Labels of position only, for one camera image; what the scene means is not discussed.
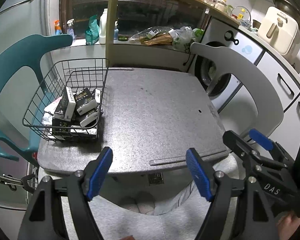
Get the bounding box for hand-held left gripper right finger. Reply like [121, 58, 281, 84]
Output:
[185, 147, 278, 240]

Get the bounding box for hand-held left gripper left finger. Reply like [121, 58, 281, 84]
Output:
[17, 146, 114, 240]

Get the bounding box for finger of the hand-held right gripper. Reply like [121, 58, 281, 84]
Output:
[249, 129, 294, 167]
[222, 130, 263, 170]

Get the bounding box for black wire basket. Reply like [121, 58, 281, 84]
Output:
[22, 58, 110, 142]

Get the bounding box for pile of black tissue packs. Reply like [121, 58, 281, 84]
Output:
[51, 86, 104, 142]

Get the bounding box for long white red-striped packet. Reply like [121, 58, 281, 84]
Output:
[51, 96, 63, 108]

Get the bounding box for person's right hand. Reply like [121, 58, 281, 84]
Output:
[277, 209, 300, 240]

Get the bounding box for person's grey pants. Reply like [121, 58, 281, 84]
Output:
[87, 152, 243, 240]

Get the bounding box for grey plastic chair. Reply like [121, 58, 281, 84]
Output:
[190, 42, 284, 140]

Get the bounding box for white kitchen cabinets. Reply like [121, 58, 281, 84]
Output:
[216, 25, 300, 160]

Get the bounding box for white washing machine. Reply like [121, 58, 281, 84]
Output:
[194, 17, 264, 113]

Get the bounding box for cream air fryer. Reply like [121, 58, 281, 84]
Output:
[257, 6, 300, 55]

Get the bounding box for white green plastic bag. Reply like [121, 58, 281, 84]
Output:
[171, 26, 205, 52]

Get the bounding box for dark metal pan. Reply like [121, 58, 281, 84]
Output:
[274, 0, 300, 34]

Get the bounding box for teal plastic chair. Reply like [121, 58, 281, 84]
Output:
[0, 34, 73, 162]

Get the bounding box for clear spray bottle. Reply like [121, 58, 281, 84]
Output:
[66, 19, 76, 42]

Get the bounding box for white detergent bottle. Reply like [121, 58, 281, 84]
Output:
[99, 8, 108, 45]

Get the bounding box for orange spray bottle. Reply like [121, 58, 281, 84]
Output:
[54, 20, 63, 36]

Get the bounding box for pale refrigerator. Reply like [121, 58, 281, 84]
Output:
[0, 0, 55, 155]

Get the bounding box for black ring hook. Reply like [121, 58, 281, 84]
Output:
[224, 31, 240, 45]

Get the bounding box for dark window wooden frame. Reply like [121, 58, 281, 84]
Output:
[52, 0, 210, 40]

